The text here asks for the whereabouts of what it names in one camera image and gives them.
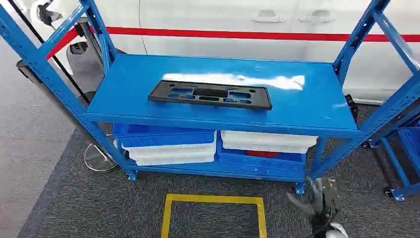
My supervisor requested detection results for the black plastic perforated plate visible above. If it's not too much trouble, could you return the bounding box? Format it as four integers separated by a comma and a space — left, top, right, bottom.
148, 80, 273, 111

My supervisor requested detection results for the blue plastic bin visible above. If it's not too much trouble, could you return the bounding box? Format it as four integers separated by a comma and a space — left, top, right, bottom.
112, 123, 217, 149
216, 141, 308, 172

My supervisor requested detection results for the white plastic bin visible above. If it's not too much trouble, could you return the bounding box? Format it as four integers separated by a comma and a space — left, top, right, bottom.
126, 131, 218, 167
220, 130, 318, 155

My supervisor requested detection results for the red item in bin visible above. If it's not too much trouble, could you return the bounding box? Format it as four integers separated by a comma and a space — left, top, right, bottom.
245, 150, 280, 159

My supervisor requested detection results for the blue metal shelf cart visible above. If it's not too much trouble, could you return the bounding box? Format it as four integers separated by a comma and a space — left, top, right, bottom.
0, 0, 420, 195

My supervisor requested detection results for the red barrier belt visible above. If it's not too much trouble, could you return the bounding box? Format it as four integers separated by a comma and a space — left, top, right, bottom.
45, 26, 420, 61

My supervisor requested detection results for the white car body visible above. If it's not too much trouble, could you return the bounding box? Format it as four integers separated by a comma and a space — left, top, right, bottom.
29, 0, 420, 103

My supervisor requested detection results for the dark stanchion with chrome base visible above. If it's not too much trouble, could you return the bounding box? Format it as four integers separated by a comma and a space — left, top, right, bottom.
16, 60, 119, 174

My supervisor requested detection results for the dark grey carpet mat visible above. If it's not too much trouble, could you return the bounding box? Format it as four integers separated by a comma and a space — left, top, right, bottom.
16, 98, 420, 238

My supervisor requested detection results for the black caster wheel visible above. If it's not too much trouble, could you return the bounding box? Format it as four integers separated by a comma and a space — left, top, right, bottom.
384, 186, 405, 202

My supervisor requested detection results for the blue metal rack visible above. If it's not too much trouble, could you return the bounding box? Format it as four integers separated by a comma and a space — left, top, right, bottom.
370, 107, 420, 202

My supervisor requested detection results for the grey stanchion post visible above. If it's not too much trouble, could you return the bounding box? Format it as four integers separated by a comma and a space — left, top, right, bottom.
66, 17, 106, 95

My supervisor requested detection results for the thin black barrier strap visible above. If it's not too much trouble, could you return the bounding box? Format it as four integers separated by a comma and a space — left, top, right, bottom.
7, 0, 91, 105

